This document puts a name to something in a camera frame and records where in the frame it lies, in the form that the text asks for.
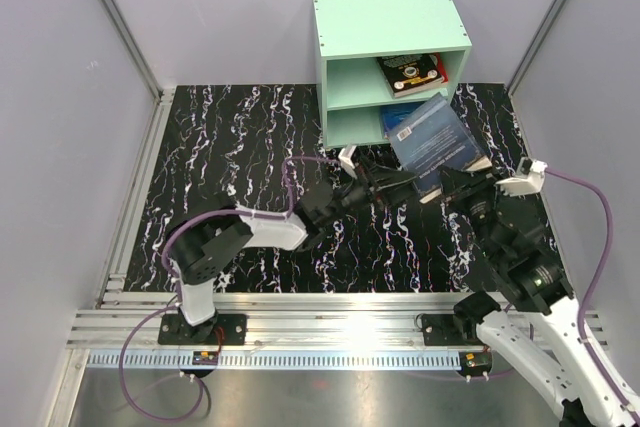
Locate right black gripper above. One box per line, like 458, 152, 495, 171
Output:
437, 164, 511, 262

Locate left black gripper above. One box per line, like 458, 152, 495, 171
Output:
322, 157, 421, 227

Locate dark blue hardcover book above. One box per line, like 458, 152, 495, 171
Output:
387, 93, 491, 204

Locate blue orange Jane Eyre book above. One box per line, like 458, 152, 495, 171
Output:
380, 101, 423, 138

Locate black paperback book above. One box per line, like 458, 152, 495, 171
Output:
376, 53, 445, 98

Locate red 13-Storey Treehouse book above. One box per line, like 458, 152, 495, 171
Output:
430, 52, 448, 85

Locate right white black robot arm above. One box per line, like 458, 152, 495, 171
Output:
439, 157, 639, 426

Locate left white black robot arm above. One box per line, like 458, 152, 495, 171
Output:
161, 146, 416, 344

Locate mint green shelf cabinet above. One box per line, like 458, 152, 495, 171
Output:
313, 0, 472, 148

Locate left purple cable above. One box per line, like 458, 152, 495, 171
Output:
118, 155, 346, 421

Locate purple cable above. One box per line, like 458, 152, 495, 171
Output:
414, 166, 640, 413
118, 155, 346, 421

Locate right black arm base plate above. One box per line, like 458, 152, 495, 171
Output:
416, 313, 481, 347

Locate white slotted cable duct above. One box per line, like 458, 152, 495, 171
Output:
87, 349, 461, 371

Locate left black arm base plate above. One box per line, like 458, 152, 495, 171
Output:
158, 312, 248, 346

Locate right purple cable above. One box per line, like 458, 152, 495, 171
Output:
414, 166, 640, 413

